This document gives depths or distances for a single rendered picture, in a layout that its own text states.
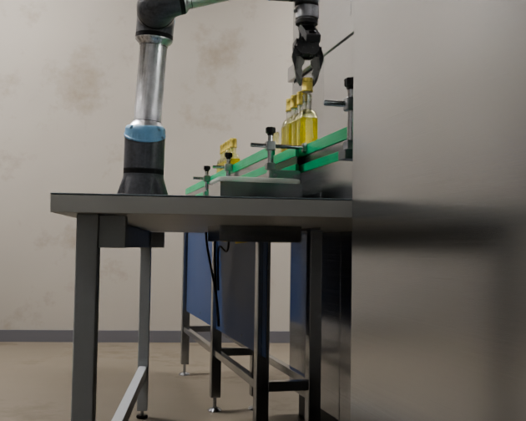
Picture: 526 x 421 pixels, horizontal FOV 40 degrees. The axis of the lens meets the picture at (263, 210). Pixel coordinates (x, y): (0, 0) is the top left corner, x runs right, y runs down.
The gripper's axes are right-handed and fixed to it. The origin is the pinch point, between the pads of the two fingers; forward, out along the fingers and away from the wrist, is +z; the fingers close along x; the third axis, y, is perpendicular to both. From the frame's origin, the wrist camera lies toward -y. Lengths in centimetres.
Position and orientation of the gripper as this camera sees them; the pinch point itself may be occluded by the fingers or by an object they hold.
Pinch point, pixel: (307, 81)
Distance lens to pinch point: 232.3
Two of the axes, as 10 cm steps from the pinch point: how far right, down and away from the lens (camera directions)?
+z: -0.1, 10.0, -0.4
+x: -9.9, -0.2, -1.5
